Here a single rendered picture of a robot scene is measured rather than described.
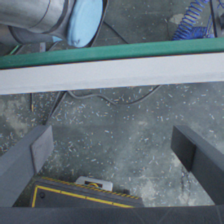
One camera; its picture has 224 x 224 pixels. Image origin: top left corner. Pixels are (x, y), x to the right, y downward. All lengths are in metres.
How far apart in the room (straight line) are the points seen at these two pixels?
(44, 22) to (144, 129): 1.14
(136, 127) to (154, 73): 0.94
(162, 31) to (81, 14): 1.34
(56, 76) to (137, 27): 1.24
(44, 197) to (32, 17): 1.05
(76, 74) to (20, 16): 0.20
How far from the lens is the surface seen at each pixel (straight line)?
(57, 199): 1.13
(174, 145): 0.17
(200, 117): 1.40
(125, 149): 1.28
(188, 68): 0.39
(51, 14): 0.24
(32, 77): 0.43
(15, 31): 0.48
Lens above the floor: 1.28
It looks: 81 degrees down
